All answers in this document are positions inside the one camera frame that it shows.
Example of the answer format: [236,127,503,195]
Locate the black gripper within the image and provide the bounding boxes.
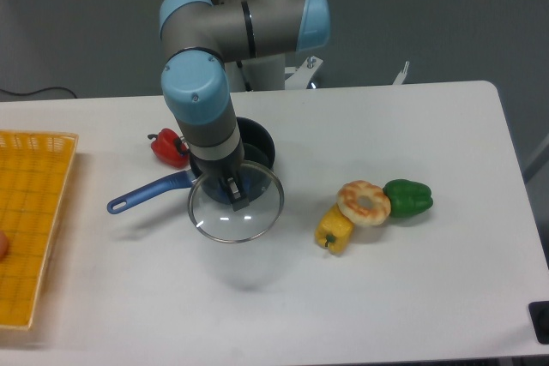
[190,143,250,212]

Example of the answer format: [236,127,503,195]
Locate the round glass pot lid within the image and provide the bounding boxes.
[187,161,285,244]

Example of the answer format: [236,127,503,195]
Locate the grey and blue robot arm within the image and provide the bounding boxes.
[159,0,331,210]

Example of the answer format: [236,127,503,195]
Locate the red toy bell pepper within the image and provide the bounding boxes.
[148,128,190,169]

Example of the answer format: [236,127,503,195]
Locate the yellow toy bell pepper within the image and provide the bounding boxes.
[314,204,354,255]

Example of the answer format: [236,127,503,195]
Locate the green toy bell pepper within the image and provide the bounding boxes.
[383,179,434,218]

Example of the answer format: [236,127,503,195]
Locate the yellow plastic basket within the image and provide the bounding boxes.
[1,129,79,330]

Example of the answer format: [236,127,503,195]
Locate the blue saucepan with handle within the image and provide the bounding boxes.
[106,117,275,214]

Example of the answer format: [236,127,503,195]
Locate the toy grilled pineapple ring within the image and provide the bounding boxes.
[335,179,393,227]

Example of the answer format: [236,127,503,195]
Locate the black cable on floor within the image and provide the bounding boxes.
[0,87,78,99]

